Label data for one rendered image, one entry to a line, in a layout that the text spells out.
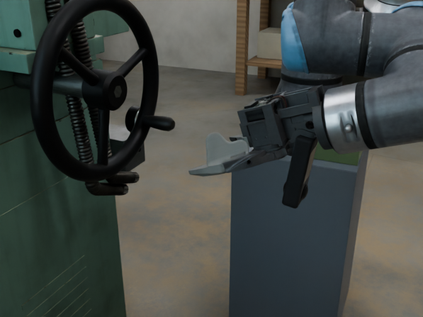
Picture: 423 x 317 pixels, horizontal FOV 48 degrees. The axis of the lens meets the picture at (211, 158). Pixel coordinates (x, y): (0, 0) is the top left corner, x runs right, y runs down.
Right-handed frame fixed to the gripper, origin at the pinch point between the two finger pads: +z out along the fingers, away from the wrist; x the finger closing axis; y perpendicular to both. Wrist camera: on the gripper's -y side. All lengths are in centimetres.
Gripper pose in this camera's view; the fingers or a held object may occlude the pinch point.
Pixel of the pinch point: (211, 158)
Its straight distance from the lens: 75.8
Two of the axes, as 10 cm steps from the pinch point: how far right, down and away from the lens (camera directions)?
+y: -3.1, -9.2, -2.4
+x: -4.4, 3.6, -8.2
